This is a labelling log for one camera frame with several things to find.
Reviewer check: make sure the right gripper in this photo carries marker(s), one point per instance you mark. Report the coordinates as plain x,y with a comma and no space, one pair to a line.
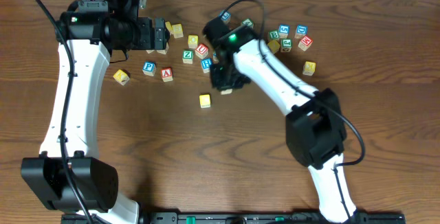
227,76

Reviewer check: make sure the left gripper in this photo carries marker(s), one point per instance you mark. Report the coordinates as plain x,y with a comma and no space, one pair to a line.
159,34

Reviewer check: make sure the yellow O block front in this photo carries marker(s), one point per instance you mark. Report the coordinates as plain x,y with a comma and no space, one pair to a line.
226,91

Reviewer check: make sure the yellow o block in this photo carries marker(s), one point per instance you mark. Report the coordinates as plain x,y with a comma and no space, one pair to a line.
226,91
193,41

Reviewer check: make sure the blue l block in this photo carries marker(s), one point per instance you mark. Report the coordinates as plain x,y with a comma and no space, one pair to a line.
215,58
225,16

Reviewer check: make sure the yellow C block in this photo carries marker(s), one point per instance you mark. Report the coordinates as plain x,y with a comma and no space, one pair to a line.
205,101

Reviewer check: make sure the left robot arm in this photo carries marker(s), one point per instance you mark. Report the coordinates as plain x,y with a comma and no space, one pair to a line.
68,175

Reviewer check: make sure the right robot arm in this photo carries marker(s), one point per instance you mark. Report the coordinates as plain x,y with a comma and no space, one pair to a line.
314,124

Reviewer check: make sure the yellow block back left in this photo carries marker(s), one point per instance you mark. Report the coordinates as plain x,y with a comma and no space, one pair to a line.
169,27

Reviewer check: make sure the blue H block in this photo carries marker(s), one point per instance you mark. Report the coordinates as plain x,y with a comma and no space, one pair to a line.
206,64

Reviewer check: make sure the yellow block back right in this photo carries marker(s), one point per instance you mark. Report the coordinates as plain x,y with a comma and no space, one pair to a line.
177,31

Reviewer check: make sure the red U block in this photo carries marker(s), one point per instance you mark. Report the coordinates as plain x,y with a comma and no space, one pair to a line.
201,51

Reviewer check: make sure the blue P block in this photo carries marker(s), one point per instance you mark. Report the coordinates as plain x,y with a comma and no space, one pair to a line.
149,68

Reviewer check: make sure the green Z block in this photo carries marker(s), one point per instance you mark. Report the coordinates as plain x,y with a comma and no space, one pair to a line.
187,56

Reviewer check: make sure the red A block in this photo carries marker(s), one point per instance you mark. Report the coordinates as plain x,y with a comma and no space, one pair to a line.
167,74

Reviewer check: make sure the yellow K block far left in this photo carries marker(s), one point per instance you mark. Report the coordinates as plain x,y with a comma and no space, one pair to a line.
121,77

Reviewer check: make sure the yellow k block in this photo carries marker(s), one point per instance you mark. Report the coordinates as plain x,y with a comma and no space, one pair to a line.
121,77
309,68

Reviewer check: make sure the yellow block centre right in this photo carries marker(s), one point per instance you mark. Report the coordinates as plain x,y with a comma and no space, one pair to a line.
274,46

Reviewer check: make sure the green 4 block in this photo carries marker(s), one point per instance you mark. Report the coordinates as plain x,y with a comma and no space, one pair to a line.
248,22

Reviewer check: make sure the blue L block back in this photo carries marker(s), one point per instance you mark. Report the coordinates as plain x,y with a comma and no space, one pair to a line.
225,16

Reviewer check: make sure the green B block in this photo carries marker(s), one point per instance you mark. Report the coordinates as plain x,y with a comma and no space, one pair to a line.
273,35

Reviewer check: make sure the green J block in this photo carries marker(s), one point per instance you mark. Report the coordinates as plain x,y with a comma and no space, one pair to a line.
285,45

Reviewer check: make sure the blue 5 block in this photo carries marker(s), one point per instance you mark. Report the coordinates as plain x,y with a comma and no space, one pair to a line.
283,30

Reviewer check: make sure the yellow K block right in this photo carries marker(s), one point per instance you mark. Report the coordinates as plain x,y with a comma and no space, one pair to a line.
309,68

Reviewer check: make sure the red M block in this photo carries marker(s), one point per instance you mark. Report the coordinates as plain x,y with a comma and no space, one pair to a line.
305,43

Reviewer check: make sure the blue D block right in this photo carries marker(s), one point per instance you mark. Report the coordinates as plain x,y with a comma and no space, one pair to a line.
301,31

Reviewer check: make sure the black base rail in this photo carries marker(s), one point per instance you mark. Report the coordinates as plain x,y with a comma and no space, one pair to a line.
296,217

